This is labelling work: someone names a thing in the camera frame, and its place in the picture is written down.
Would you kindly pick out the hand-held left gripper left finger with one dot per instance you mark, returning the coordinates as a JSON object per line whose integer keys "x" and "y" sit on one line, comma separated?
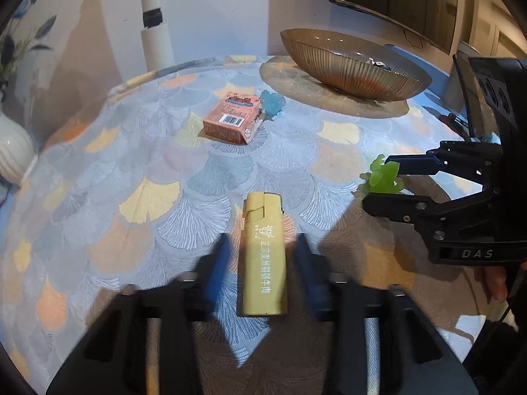
{"x": 218, "y": 263}

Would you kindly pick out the amber round glass mat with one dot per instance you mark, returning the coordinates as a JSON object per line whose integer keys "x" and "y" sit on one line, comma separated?
{"x": 280, "y": 76}

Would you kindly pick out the amber ribbed glass bowl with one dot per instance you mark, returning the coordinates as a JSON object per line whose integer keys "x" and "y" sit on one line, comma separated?
{"x": 329, "y": 61}

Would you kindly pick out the person's right hand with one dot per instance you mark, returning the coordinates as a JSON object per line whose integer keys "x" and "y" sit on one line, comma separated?
{"x": 496, "y": 282}

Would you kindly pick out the orange carton box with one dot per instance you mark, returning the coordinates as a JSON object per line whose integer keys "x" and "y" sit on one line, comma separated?
{"x": 230, "y": 121}

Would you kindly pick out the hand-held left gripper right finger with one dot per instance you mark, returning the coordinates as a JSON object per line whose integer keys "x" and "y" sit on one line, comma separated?
{"x": 311, "y": 279}

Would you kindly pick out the white ribbed vase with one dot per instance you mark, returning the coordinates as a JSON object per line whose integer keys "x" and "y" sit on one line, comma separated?
{"x": 12, "y": 152}

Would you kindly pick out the teal translucent toy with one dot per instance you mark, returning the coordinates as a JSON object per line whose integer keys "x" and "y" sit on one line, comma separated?
{"x": 490, "y": 138}

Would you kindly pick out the clear bag with white item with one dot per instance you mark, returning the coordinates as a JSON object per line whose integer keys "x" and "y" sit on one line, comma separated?
{"x": 376, "y": 62}

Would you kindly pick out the yellow lighter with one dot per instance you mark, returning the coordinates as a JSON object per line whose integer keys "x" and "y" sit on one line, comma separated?
{"x": 261, "y": 263}

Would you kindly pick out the blue translucent toy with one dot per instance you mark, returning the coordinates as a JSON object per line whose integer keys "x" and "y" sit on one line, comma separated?
{"x": 272, "y": 103}

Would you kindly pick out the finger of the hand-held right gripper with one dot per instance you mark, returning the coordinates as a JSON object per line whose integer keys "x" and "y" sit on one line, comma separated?
{"x": 395, "y": 205}
{"x": 416, "y": 164}

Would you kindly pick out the green translucent toy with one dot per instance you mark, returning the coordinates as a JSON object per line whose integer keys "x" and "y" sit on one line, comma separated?
{"x": 383, "y": 179}

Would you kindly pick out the white pole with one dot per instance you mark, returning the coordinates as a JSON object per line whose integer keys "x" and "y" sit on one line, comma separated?
{"x": 158, "y": 45}

